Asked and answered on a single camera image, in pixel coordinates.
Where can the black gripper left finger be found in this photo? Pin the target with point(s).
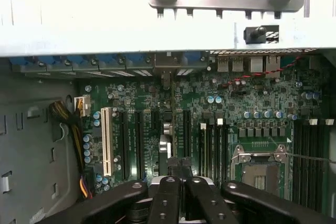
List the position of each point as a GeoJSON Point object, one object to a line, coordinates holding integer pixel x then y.
{"type": "Point", "coordinates": [165, 203]}

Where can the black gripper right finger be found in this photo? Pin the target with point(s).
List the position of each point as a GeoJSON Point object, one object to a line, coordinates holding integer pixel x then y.
{"type": "Point", "coordinates": [199, 203]}

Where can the installed black RAM stick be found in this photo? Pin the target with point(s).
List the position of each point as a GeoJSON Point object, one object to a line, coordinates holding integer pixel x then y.
{"type": "Point", "coordinates": [202, 150]}

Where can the black RAM slot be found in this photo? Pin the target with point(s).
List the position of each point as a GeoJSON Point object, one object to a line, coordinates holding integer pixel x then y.
{"type": "Point", "coordinates": [322, 140]}
{"type": "Point", "coordinates": [298, 140]}
{"type": "Point", "coordinates": [305, 140]}
{"type": "Point", "coordinates": [210, 150]}
{"type": "Point", "coordinates": [314, 140]}
{"type": "Point", "coordinates": [217, 150]}
{"type": "Point", "coordinates": [225, 150]}

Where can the CPU socket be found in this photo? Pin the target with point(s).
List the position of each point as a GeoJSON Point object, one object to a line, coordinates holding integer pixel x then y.
{"type": "Point", "coordinates": [260, 171]}

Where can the long black expansion slot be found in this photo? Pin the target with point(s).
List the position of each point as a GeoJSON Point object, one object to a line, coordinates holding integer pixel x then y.
{"type": "Point", "coordinates": [187, 134]}
{"type": "Point", "coordinates": [124, 145]}

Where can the white expansion slot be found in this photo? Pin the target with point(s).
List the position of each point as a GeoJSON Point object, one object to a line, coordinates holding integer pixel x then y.
{"type": "Point", "coordinates": [106, 142]}

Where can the short black expansion slot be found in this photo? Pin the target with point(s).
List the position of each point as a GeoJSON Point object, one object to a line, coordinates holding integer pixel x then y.
{"type": "Point", "coordinates": [155, 119]}

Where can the green Dell motherboard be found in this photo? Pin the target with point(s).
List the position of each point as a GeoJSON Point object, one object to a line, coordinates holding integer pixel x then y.
{"type": "Point", "coordinates": [236, 98]}

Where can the thin metal locking lever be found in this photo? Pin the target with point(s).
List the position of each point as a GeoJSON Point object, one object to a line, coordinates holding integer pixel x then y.
{"type": "Point", "coordinates": [309, 158]}

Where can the open black PC case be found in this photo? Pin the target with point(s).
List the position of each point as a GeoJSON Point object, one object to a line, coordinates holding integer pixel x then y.
{"type": "Point", "coordinates": [26, 129]}

